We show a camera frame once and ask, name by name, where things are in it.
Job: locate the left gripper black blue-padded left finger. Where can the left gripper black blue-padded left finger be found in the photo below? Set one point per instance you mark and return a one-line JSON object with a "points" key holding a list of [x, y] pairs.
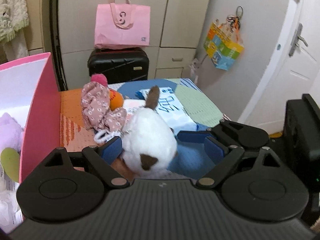
{"points": [[98, 162]]}

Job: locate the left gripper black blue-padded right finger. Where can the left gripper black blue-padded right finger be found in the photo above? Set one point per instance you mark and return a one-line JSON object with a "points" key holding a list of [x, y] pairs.
{"points": [[225, 160]]}

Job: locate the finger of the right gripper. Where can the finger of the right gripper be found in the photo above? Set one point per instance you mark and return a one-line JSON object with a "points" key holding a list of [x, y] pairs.
{"points": [[197, 137]]}

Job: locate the white brown plush cat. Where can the white brown plush cat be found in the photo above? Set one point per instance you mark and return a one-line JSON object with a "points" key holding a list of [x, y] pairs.
{"points": [[149, 144]]}

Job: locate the pink floral fabric pouch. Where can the pink floral fabric pouch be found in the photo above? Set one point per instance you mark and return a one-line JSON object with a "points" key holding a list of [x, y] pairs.
{"points": [[96, 110]]}

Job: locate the orange pink plush toy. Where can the orange pink plush toy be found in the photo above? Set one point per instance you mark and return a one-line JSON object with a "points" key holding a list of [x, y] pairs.
{"points": [[116, 99]]}

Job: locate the purple plush toy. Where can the purple plush toy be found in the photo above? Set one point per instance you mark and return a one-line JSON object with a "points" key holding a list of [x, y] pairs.
{"points": [[11, 133]]}

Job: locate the colourful patterned mat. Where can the colourful patterned mat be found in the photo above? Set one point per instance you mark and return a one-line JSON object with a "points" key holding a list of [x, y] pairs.
{"points": [[191, 162]]}

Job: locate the white blue tissue pack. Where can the white blue tissue pack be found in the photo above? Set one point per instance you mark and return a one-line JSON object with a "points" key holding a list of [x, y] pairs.
{"points": [[169, 108]]}

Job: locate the green plush piece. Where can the green plush piece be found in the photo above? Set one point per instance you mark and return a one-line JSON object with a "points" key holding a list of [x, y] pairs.
{"points": [[10, 160]]}

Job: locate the black suitcase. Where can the black suitcase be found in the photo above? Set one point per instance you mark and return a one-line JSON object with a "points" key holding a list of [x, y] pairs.
{"points": [[119, 66]]}

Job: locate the colourful hanging gift bag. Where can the colourful hanging gift bag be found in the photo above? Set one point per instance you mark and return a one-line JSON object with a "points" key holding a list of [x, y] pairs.
{"points": [[223, 43]]}

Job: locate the pink storage box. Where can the pink storage box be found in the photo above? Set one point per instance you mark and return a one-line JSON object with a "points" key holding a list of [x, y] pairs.
{"points": [[30, 95]]}

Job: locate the pink paper shopping bag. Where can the pink paper shopping bag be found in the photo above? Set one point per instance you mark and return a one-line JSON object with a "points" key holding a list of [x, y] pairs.
{"points": [[121, 26]]}

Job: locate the white knitted garment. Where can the white knitted garment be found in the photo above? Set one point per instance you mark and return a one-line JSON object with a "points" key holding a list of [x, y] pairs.
{"points": [[14, 17]]}

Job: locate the silver door handle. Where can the silver door handle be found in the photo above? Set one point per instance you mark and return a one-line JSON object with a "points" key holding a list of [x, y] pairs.
{"points": [[295, 40]]}

